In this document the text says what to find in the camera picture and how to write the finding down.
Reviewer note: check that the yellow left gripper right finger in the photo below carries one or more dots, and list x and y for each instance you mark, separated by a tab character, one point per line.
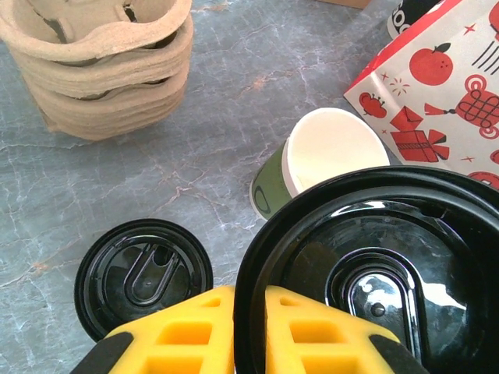
312	335

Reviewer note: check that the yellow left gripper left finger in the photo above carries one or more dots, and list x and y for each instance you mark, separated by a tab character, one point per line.
183	335

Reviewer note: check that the black plastic cup lid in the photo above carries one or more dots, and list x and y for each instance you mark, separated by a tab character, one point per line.
113	272
390	233

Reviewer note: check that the green paper coffee cup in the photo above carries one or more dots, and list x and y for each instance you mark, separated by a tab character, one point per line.
331	148

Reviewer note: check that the red and white gift bag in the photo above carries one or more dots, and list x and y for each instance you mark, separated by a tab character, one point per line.
429	97

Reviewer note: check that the stack of paper cups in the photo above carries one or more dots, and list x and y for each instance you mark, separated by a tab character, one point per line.
405	15

